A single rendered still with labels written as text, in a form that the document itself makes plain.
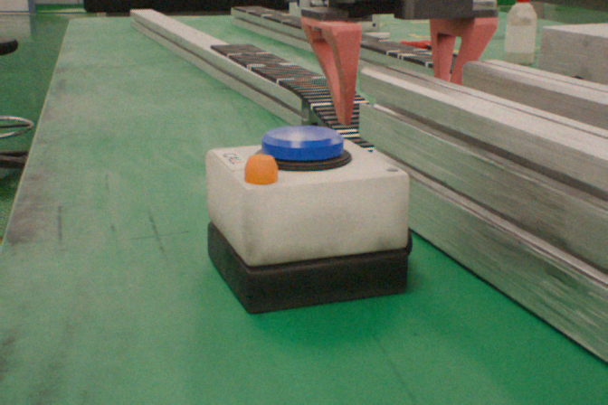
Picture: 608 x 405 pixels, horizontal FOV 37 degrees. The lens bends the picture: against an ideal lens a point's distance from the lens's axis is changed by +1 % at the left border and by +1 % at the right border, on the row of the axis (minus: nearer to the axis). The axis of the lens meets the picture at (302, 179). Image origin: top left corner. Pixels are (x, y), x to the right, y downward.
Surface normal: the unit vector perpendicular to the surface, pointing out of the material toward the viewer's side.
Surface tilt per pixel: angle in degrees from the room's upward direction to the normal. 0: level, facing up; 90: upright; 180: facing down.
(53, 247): 0
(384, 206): 90
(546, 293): 90
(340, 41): 111
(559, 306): 90
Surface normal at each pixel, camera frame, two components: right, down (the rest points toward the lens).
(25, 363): 0.00, -0.96
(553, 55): -0.94, 0.09
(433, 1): 0.33, 0.25
